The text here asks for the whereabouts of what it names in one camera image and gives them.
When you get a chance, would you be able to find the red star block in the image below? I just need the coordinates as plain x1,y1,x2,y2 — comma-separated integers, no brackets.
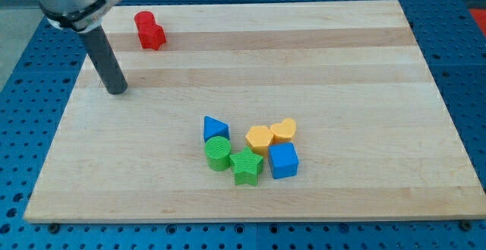
138,24,166,50

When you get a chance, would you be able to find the green star block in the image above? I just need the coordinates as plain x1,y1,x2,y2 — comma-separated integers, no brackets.
229,147,264,186

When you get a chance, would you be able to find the blue triangle block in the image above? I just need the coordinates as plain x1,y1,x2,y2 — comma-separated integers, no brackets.
203,116,230,142

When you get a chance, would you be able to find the black cable tie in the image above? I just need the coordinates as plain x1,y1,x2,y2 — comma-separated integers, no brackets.
40,0,120,32

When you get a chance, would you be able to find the red cylinder block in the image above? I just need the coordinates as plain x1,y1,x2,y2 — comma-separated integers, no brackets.
134,11,156,33

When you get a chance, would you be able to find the blue cube block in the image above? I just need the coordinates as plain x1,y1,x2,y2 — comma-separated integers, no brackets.
269,142,299,179

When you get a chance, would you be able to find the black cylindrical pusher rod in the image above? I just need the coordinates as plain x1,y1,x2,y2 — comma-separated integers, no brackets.
79,26,128,95

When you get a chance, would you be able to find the yellow heart block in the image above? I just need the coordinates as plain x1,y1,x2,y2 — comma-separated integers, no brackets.
270,118,297,144

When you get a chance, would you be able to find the wooden board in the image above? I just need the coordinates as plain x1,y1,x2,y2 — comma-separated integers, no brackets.
24,0,485,223

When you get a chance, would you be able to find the green cylinder block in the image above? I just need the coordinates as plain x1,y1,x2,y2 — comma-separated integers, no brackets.
204,136,232,172

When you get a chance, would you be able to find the yellow hexagon block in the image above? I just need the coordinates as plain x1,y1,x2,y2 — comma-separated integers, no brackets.
245,125,273,158

